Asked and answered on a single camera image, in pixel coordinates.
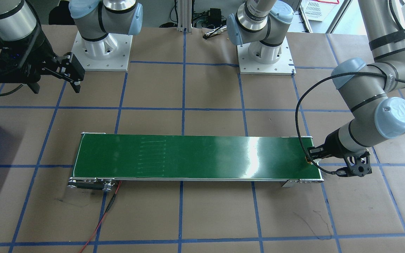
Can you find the black bag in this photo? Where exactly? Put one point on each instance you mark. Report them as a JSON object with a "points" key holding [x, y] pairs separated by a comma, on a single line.
{"points": [[56, 15]]}

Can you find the green conveyor belt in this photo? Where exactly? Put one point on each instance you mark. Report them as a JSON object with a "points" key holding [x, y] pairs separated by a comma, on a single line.
{"points": [[188, 158]]}

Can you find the white plastic basket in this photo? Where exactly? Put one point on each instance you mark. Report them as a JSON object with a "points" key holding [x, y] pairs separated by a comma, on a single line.
{"points": [[315, 12]]}

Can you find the silver metal tool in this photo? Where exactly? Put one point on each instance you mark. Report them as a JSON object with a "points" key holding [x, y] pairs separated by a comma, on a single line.
{"points": [[214, 32]]}

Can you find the black power adapter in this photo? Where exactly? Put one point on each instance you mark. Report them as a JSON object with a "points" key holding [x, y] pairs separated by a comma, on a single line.
{"points": [[216, 15]]}

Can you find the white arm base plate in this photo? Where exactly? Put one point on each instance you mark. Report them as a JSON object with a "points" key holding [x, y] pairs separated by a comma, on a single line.
{"points": [[248, 68], [118, 59]]}

